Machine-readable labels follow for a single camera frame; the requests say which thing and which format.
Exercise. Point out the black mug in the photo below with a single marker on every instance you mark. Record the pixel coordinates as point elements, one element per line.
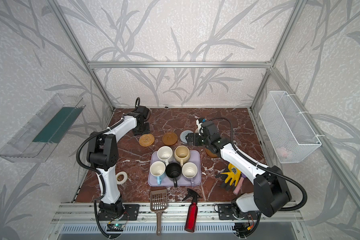
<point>174,172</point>

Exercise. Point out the woven straw coaster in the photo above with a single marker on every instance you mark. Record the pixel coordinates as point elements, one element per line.
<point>146,140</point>

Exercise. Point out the white and blue mug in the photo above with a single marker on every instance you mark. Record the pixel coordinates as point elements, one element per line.
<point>158,171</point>

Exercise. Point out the brown litter scoop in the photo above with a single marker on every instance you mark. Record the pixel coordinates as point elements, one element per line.
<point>158,204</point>

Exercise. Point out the clear plastic wall shelf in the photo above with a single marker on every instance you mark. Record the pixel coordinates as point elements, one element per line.
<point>36,141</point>

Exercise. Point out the white speckled mug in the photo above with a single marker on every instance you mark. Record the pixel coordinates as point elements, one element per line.
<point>166,155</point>

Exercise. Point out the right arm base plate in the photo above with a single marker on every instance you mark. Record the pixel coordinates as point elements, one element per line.
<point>229,212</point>

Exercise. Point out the dark wooden coaster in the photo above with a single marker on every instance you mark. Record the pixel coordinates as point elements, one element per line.
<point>210,154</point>

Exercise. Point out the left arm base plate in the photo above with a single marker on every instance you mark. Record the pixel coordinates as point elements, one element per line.
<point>128,212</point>

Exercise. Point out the yellow black work glove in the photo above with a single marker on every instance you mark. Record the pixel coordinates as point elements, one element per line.
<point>230,177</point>

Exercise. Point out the white wire wall basket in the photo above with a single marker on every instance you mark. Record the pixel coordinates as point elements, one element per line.
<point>287,127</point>

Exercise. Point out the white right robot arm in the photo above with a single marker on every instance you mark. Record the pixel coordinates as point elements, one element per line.
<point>271,192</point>

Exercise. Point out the pink item in basket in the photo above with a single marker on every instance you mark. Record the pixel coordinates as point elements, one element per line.
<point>283,153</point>

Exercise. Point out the beige ceramic mug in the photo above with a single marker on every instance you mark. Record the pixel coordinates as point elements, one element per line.
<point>182,154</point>

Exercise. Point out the white tape roll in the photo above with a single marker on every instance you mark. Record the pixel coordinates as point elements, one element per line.
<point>121,178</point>

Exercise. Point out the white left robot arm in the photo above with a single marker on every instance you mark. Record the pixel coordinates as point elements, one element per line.
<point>99,153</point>

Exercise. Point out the white and lilac mug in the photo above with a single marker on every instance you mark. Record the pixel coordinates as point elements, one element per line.
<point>189,171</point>

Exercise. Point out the red spray bottle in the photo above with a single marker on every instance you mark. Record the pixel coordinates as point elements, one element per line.
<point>192,211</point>

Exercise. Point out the brown wooden coaster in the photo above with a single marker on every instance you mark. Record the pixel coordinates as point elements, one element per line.
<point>170,138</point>

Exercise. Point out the green circuit board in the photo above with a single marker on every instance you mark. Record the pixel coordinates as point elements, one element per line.
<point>116,227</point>

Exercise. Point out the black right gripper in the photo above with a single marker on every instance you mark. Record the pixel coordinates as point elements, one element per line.
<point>195,139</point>

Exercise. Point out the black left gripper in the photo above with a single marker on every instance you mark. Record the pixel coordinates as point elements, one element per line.
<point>141,129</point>

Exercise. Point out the blue grey woven coaster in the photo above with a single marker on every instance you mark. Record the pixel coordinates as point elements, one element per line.
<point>183,136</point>

